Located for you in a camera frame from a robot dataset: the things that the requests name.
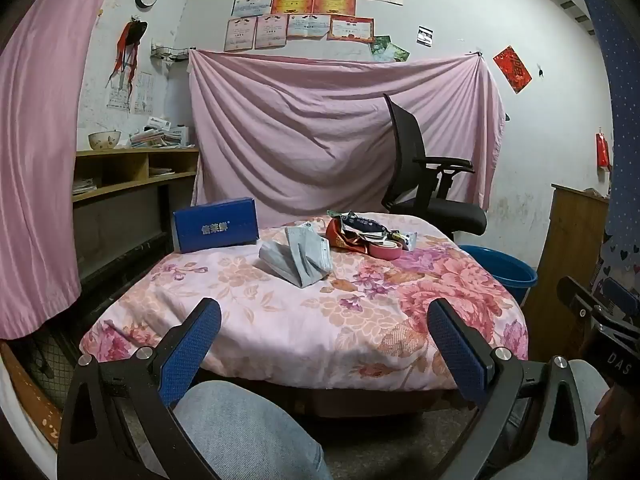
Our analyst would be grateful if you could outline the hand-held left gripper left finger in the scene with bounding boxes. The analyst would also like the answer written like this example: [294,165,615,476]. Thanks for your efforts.
[56,297,223,480]

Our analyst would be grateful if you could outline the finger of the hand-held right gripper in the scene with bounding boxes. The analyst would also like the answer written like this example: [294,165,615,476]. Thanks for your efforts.
[556,276,608,333]
[602,277,640,323]

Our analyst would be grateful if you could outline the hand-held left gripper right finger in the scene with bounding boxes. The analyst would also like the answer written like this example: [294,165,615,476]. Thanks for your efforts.
[426,298,591,480]

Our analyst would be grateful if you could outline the pink tape roll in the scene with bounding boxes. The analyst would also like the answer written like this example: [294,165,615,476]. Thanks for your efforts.
[369,240,402,261]

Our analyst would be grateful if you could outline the grey face mask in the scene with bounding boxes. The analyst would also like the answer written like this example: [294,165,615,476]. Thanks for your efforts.
[285,225,332,289]
[259,240,303,283]

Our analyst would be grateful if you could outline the blue cardboard box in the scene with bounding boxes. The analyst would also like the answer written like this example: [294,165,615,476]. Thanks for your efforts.
[172,196,260,254]

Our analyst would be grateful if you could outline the dark printed wrapper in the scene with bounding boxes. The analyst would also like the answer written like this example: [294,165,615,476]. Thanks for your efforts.
[345,215,388,241]

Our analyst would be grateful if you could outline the red snack wrapper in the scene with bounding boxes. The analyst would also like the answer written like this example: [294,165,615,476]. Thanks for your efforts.
[326,217,373,252]

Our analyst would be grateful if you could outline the person's right hand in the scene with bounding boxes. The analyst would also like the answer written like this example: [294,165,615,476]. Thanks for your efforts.
[589,385,640,466]

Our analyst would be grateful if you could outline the dark printed cloth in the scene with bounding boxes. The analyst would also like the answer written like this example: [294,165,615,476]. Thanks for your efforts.
[597,230,640,291]

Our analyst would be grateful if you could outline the wooden cabinet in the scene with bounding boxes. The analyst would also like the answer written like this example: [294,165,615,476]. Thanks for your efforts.
[522,183,611,348]

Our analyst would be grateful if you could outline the person's right leg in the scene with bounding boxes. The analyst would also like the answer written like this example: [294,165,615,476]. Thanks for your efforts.
[567,359,613,441]

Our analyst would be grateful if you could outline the person's leg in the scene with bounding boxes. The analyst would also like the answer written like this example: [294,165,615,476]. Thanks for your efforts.
[567,359,613,441]
[170,380,333,480]

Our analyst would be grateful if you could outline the blue plastic basin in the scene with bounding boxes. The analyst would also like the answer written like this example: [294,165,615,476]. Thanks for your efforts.
[457,244,539,306]

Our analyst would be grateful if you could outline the person's left leg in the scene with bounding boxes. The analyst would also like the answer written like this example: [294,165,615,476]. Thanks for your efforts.
[170,380,333,480]

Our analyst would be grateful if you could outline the floral pink blanket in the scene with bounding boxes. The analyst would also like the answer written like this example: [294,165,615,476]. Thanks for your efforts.
[79,212,530,393]

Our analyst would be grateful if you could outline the black office chair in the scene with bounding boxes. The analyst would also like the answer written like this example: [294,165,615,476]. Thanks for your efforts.
[381,93,488,241]

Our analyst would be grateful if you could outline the red hanging bag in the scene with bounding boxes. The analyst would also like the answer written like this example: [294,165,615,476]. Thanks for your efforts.
[595,127,612,168]

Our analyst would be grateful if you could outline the blue dotted curtain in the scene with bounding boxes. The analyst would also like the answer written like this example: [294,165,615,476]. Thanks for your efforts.
[577,0,640,241]

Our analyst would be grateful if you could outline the wooden shelf desk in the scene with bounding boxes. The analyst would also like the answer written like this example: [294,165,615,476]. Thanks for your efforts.
[71,146,201,281]

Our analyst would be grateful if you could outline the stack of papers on shelf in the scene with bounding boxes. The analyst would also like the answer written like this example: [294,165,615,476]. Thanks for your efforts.
[129,116,190,149]

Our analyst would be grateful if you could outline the patterned ceramic bowl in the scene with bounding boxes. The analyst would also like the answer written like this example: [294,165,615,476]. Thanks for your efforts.
[88,131,122,151]

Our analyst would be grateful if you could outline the pink curtain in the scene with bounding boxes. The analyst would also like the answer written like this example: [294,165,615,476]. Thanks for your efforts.
[0,0,128,341]

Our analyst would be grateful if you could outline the hanging pink sheet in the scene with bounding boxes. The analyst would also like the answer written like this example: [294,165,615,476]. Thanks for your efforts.
[187,49,507,216]

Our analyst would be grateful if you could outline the wire mesh guard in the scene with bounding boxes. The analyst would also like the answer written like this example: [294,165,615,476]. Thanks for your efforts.
[27,327,76,411]

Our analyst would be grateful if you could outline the red wall poster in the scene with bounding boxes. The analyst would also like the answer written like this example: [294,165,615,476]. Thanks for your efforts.
[493,46,533,95]

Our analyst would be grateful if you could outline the white wall paper sheets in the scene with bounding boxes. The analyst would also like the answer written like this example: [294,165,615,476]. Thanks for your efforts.
[107,71,153,115]

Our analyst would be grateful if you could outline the wire wall rack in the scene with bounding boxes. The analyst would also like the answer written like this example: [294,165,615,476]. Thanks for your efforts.
[150,40,193,63]

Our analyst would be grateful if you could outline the red tassel wall ornament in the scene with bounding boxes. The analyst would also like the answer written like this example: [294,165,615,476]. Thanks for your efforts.
[106,14,149,98]

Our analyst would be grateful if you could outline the group of wall certificates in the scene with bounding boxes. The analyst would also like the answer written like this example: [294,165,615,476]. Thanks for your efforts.
[223,0,404,52]

